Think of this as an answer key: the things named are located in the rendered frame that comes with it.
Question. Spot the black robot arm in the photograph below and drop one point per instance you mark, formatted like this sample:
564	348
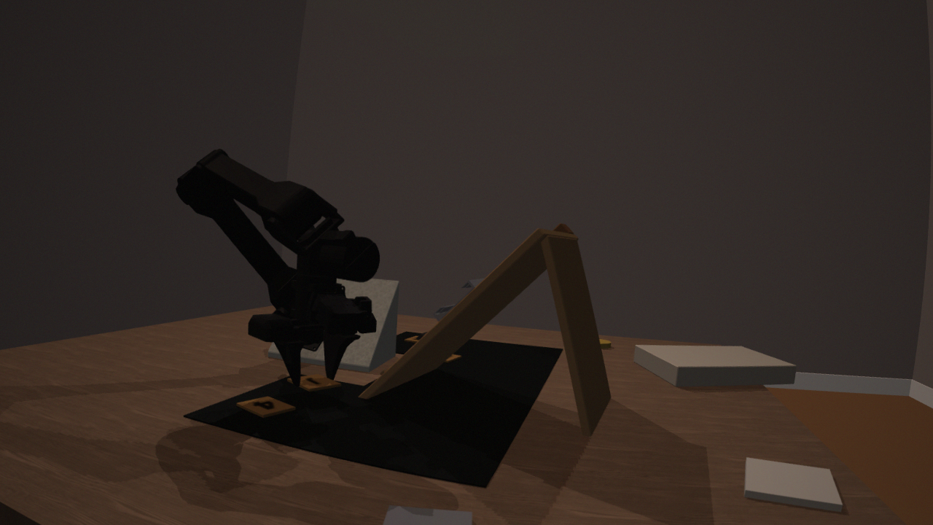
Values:
289	212

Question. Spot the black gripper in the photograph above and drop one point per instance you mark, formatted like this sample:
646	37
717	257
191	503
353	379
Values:
284	332

